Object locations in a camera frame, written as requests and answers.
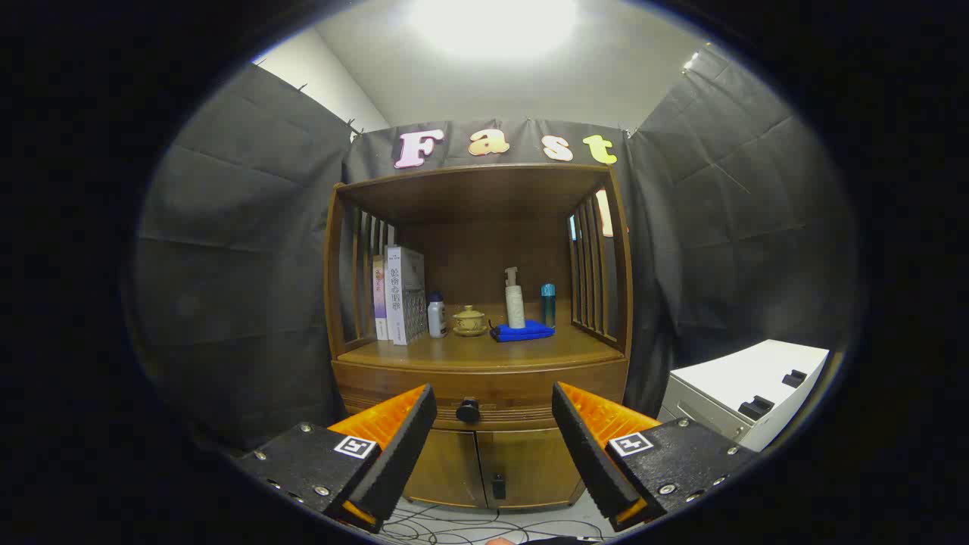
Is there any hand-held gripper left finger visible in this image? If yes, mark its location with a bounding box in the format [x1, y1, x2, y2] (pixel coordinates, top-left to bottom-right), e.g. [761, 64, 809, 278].
[235, 384, 438, 534]

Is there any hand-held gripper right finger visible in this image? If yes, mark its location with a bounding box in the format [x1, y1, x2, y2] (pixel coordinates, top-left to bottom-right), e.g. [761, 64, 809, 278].
[550, 381, 759, 533]

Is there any brown wooden drawer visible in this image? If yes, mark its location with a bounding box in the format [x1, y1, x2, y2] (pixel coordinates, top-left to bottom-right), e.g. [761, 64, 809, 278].
[333, 360, 629, 432]

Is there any wooden cabinet door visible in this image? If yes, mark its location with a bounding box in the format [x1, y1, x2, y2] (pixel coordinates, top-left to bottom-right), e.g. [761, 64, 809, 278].
[477, 429, 587, 509]
[403, 430, 487, 509]

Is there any wooden countertop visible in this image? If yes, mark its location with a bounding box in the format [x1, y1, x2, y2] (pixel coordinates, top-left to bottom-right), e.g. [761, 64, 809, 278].
[337, 303, 625, 368]

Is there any white plastic drawer unit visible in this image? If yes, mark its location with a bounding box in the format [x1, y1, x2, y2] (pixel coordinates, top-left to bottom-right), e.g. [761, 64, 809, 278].
[657, 339, 831, 453]

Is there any brown wooden cabinet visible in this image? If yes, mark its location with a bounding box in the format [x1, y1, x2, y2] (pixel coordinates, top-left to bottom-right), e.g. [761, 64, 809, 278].
[324, 163, 634, 510]

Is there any blue folded cloth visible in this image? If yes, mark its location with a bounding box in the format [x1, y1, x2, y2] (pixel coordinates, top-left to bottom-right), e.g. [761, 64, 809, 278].
[489, 319, 556, 343]

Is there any yellow lidded teacup with saucer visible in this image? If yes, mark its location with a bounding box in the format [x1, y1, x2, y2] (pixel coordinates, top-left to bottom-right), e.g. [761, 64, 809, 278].
[452, 304, 489, 337]

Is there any thin pink book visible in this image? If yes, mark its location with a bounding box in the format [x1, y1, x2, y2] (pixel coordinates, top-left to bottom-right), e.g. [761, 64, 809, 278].
[372, 255, 389, 341]

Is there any thick white book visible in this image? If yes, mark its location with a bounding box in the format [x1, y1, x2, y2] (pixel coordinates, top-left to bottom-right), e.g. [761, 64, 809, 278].
[385, 244, 428, 346]

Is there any white pump bottle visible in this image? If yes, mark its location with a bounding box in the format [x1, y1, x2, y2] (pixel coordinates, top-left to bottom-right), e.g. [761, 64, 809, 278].
[504, 266, 526, 329]

